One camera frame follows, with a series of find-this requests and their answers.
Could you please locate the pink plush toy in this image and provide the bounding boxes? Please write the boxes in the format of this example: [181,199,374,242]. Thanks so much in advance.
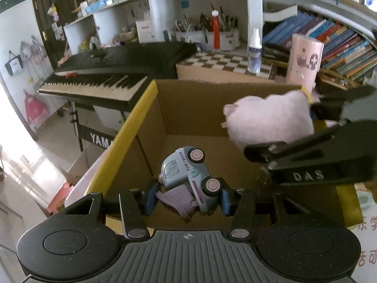
[221,90,339,154]

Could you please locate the white box with red label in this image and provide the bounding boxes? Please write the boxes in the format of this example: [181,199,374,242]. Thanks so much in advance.
[136,19,156,43]

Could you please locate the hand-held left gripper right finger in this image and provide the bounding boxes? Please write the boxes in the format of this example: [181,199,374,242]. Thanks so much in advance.
[219,186,310,239]

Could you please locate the black keyboard stand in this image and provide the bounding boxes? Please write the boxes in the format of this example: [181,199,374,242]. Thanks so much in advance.
[70,102,116,153]

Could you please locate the white spray bottle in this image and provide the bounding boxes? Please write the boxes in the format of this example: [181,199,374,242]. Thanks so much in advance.
[247,28,262,74]

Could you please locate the dark tote bag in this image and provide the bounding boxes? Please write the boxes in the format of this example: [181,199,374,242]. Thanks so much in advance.
[4,51,23,76]

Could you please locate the white pen holder row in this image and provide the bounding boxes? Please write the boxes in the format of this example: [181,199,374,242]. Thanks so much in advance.
[171,29,240,51]

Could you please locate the yellow cardboard box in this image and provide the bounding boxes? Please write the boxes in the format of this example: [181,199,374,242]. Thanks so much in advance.
[87,79,364,231]

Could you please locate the blue tissue pack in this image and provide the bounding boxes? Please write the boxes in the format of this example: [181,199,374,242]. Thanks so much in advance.
[85,0,114,14]

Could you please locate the pink printed canister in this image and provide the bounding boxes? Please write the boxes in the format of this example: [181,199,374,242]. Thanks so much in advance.
[285,33,324,92]

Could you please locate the black electronic keyboard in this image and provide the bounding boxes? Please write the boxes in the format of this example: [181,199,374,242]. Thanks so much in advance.
[38,42,198,111]

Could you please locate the pink tablecloth covered desktop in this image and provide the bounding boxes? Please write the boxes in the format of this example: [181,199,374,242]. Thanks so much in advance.
[64,147,377,272]

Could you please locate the checkered board box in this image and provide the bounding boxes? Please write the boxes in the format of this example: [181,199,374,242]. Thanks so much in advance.
[176,51,278,80]

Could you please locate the black rectangular case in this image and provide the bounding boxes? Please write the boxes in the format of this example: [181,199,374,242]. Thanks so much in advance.
[316,71,363,91]

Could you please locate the blue toy truck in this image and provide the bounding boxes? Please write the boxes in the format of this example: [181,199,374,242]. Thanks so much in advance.
[155,145,228,223]

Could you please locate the white bookshelf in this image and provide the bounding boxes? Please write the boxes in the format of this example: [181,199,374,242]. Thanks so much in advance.
[63,0,377,56]

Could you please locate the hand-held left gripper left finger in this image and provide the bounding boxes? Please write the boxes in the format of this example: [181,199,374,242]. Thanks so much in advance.
[63,182,161,240]

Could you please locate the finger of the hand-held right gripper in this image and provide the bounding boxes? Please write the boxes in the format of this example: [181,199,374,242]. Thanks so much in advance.
[309,86,377,121]
[244,119,377,185]

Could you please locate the pink hanging bag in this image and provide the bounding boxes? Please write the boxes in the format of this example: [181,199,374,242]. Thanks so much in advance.
[24,90,49,131]

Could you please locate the dark wooden door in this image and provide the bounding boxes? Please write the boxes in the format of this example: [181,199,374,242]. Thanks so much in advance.
[29,0,89,69]

